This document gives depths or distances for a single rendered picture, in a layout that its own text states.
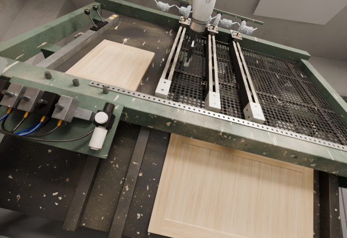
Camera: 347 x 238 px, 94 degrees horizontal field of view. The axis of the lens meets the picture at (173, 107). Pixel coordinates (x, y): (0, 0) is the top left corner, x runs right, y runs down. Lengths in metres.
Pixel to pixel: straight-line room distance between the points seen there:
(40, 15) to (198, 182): 4.65
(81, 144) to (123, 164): 0.31
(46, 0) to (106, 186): 4.65
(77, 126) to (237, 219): 0.94
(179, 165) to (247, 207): 0.44
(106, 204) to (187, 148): 0.52
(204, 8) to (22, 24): 4.48
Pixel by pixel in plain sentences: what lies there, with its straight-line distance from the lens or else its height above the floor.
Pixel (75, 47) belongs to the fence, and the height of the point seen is 1.13.
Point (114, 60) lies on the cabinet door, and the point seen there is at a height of 1.11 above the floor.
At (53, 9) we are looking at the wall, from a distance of 4.87.
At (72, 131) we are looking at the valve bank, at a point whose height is 0.64.
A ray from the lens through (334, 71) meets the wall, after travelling 4.97.
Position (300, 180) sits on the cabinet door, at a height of 0.68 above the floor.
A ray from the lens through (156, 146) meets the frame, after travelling 0.98.
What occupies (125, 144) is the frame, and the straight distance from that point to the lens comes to 1.00.
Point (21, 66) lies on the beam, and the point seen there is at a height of 0.88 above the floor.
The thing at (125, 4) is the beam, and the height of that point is 1.88.
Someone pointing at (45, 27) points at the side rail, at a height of 1.23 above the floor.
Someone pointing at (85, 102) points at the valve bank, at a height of 0.77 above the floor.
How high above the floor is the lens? 0.66
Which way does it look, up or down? 15 degrees up
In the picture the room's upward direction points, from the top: 14 degrees clockwise
